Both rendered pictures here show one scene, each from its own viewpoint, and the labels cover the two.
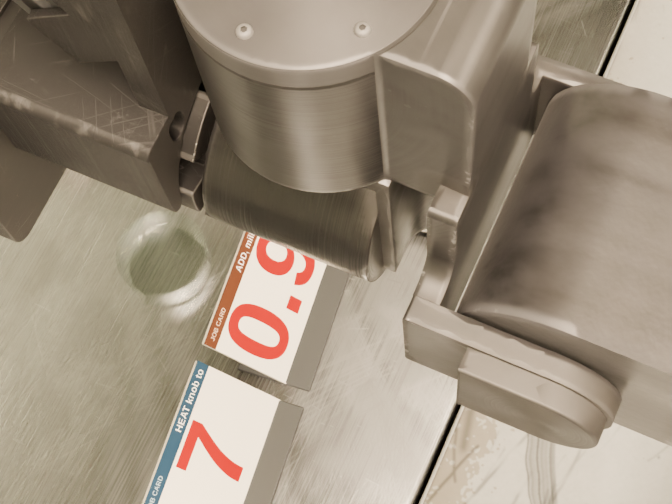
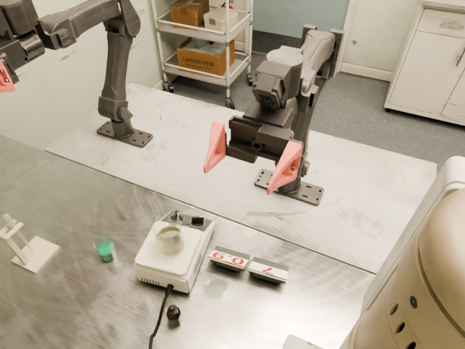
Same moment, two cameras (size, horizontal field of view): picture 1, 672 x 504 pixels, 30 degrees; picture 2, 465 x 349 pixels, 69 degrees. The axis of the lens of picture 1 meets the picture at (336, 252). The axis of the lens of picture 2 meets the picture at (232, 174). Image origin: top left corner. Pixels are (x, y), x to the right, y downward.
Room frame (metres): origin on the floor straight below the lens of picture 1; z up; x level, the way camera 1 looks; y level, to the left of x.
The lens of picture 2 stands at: (0.30, 0.47, 1.64)
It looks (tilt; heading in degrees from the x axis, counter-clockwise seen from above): 45 degrees down; 261
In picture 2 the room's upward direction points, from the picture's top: straight up
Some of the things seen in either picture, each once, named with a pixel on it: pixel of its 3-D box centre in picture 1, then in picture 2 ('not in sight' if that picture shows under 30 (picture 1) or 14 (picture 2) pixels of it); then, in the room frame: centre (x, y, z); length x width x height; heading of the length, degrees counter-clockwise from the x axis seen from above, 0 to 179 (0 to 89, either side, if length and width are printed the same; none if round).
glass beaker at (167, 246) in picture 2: not in sight; (169, 237); (0.37, 0.03, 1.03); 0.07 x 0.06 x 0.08; 115
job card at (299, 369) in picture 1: (282, 296); (229, 256); (0.24, 0.04, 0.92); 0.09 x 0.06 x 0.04; 152
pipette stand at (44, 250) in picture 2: not in sight; (25, 240); (0.71, -0.06, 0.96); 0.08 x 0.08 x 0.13; 58
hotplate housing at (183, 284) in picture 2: not in sight; (176, 247); (0.36, 0.00, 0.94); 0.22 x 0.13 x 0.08; 66
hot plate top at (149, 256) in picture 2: not in sight; (169, 246); (0.38, 0.03, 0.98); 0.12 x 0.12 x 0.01; 66
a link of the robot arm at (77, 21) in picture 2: not in sight; (90, 27); (0.53, -0.51, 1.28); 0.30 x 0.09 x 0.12; 56
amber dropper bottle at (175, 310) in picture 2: not in sight; (174, 314); (0.38, 0.16, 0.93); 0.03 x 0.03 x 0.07
